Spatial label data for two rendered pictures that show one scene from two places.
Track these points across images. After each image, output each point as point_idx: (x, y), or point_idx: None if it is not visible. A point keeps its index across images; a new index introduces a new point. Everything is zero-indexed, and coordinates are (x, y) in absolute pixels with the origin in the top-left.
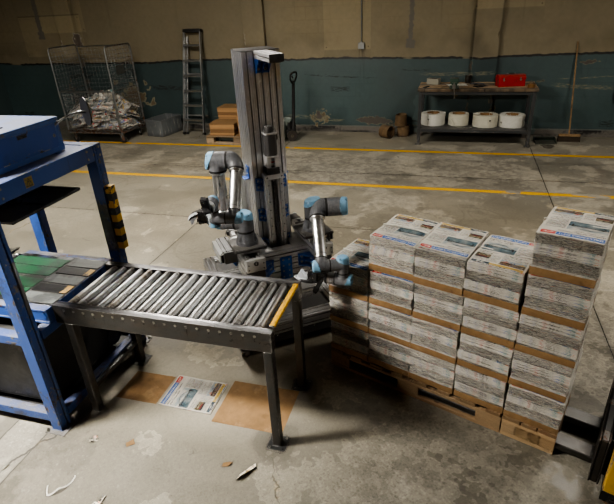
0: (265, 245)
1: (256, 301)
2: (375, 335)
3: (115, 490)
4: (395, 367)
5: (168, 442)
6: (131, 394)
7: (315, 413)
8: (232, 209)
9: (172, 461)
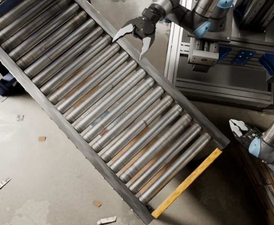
0: (228, 40)
1: (164, 147)
2: None
3: (18, 177)
4: (273, 214)
5: (67, 155)
6: (60, 85)
7: (184, 196)
8: (197, 16)
9: (62, 175)
